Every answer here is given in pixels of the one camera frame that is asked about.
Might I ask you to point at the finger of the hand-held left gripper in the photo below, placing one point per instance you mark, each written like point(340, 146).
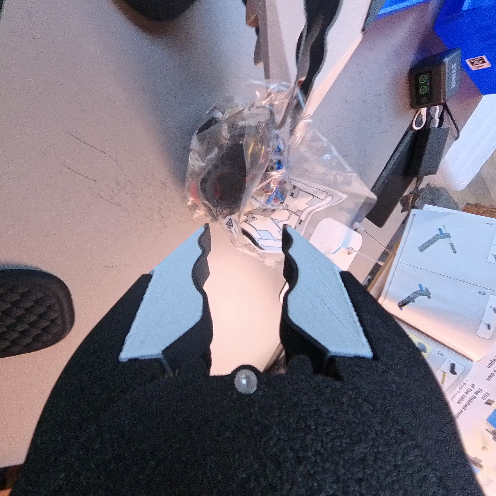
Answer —
point(277, 39)
point(345, 39)

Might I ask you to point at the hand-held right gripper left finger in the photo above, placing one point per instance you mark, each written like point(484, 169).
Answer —
point(167, 310)

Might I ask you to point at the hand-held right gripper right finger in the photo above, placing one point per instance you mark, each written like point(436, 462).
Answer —
point(325, 310)

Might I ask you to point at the large clear plastic bag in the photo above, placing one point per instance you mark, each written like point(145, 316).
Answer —
point(310, 155)

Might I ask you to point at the black device green display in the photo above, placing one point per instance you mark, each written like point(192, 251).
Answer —
point(434, 77)

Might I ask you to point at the instruction booklet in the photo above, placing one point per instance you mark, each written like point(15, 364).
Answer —
point(442, 279)

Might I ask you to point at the black power adapter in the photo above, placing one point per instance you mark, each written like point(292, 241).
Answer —
point(428, 151)

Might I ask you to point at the white box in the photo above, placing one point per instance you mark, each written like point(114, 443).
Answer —
point(473, 143)

